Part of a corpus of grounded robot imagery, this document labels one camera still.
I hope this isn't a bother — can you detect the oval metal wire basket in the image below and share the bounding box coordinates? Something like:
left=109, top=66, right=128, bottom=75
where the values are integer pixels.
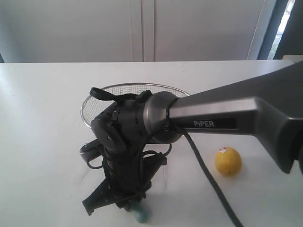
left=80, top=83, right=189, bottom=128

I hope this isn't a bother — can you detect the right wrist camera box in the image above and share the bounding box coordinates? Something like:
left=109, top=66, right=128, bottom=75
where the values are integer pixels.
left=80, top=140, right=104, bottom=163

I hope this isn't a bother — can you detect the yellow lemon with sticker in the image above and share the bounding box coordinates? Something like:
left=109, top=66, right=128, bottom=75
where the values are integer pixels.
left=214, top=147, right=242, bottom=177

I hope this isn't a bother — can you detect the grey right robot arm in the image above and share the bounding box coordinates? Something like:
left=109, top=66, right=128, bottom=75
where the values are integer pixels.
left=80, top=62, right=303, bottom=215

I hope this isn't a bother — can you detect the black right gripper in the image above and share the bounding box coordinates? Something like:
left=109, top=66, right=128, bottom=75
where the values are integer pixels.
left=82, top=140, right=167, bottom=216

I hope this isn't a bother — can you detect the green handled peeler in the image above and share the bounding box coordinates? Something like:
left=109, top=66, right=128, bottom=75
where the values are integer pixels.
left=130, top=200, right=150, bottom=224

